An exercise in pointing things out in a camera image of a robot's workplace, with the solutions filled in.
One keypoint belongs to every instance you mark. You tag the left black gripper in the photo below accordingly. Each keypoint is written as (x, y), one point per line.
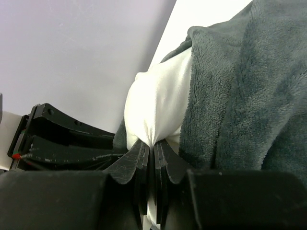
(62, 140)

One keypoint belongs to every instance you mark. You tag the white pillow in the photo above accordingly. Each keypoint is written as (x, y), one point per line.
(157, 101)

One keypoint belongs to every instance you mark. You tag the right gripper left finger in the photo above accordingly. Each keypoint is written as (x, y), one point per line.
(129, 193)

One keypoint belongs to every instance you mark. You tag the zebra and green pillowcase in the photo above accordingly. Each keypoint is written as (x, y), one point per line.
(247, 107)

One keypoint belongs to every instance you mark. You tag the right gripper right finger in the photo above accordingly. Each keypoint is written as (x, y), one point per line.
(169, 169)

